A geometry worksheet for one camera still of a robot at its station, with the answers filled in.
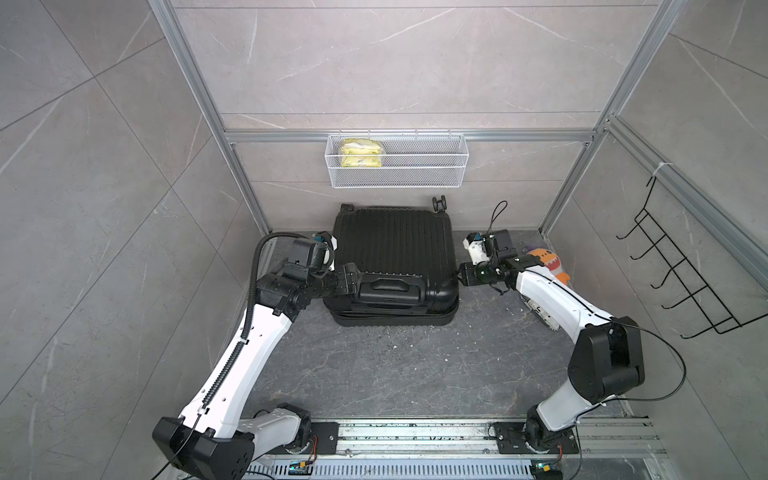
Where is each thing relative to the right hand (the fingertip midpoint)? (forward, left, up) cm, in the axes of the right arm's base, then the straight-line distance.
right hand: (464, 273), depth 89 cm
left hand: (-10, +32, +14) cm, 36 cm away
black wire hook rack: (-13, -45, +17) cm, 50 cm away
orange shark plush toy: (+9, -33, -7) cm, 35 cm away
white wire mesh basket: (+37, +20, +16) cm, 45 cm away
